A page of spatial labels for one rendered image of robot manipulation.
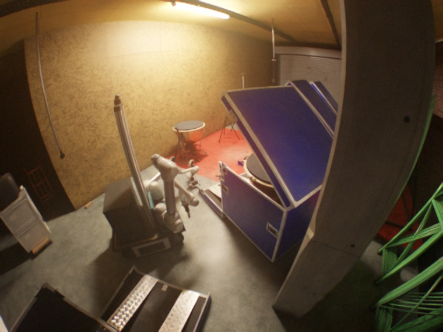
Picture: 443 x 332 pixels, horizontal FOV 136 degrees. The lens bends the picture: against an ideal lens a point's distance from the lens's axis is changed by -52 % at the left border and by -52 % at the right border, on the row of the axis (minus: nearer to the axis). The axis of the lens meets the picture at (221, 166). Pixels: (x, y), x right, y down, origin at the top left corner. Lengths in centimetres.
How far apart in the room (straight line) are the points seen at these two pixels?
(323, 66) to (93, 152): 857
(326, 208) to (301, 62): 838
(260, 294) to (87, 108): 373
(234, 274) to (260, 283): 31
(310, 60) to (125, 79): 736
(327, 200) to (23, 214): 362
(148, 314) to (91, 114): 316
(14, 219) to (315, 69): 1019
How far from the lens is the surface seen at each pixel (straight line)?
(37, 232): 364
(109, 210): 202
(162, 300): 217
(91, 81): 364
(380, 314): 236
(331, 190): 79
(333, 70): 876
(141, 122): 406
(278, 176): 141
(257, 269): 224
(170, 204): 180
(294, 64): 905
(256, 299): 209
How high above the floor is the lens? 198
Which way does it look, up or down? 30 degrees down
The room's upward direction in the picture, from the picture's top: 4 degrees counter-clockwise
